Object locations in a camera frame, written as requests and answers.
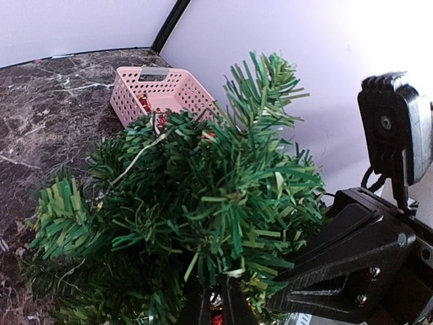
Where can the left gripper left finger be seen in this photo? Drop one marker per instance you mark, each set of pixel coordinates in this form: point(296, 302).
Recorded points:
point(196, 310)

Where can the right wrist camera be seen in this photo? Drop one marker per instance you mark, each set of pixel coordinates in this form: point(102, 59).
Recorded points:
point(397, 122)

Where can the right black frame pole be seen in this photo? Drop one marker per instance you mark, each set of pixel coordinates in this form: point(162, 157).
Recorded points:
point(169, 25)

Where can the red drum ornament gold trim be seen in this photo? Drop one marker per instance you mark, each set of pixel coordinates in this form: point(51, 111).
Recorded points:
point(216, 316)

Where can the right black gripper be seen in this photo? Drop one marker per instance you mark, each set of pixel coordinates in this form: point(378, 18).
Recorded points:
point(371, 264)

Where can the pink plastic basket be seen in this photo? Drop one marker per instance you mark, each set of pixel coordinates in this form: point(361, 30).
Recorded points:
point(168, 88)

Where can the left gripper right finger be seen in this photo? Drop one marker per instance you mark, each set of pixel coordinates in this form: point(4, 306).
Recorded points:
point(236, 310)

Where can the red ball ornament cluster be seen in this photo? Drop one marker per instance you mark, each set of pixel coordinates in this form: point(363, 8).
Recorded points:
point(159, 118)

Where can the small green christmas tree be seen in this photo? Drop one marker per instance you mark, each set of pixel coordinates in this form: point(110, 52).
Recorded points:
point(203, 198)

